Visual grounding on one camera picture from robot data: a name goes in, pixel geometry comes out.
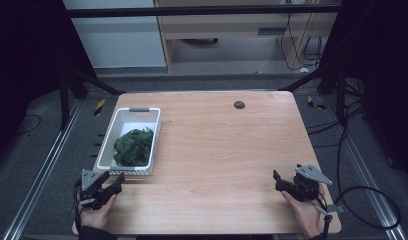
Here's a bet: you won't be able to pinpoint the white plastic basket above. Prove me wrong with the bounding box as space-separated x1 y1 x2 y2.
95 106 162 177

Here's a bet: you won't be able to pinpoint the person's left hand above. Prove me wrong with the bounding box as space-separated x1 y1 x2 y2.
77 194 118 232

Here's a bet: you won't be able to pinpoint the black looped floor cable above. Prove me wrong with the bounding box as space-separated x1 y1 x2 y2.
333 99 402 232

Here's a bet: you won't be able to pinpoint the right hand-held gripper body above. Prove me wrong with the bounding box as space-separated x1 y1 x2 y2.
290 163 334 203

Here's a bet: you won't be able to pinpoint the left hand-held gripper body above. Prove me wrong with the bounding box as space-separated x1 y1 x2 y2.
74 169 111 211

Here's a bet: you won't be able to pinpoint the thin black floor cable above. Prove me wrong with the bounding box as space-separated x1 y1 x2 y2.
15 113 43 136

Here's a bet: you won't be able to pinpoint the black horizontal frame bar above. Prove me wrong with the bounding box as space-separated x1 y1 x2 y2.
63 4 341 19

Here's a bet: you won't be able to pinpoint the white cabinet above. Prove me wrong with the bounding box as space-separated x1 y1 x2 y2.
62 0 168 70

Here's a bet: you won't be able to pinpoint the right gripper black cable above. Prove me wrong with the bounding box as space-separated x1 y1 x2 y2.
313 196 346 240

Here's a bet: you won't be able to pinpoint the silver floor rail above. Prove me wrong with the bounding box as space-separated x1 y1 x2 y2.
1 101 84 240
320 96 408 240

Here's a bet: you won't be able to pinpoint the green crumpled cloth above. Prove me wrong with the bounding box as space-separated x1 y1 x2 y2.
112 126 155 167

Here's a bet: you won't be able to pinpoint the person's left dark sleeve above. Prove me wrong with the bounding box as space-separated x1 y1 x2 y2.
77 225 119 240

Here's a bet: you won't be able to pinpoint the black hanging desk cables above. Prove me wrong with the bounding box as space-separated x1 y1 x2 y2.
279 13 326 72

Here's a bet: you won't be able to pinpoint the black metal stand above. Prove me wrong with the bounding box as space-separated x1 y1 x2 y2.
278 63 347 124
57 68 126 132

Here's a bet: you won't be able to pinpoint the yellow black tape marker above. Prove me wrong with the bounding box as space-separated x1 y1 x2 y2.
93 98 107 117
306 95 326 111

